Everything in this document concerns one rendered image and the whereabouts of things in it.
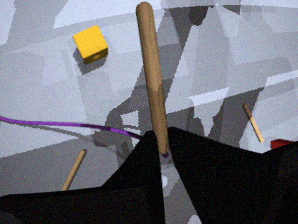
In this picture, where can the wooden stick with purple string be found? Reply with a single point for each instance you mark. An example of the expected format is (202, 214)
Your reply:
(152, 67)

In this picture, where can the yellow wooden block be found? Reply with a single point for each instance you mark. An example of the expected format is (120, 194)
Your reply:
(91, 44)

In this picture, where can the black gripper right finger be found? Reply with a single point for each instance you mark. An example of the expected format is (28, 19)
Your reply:
(228, 185)

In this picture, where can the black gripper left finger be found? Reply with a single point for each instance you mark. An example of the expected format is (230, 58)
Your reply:
(132, 195)

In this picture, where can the thin wooden stick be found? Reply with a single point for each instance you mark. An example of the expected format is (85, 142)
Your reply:
(251, 118)
(79, 158)

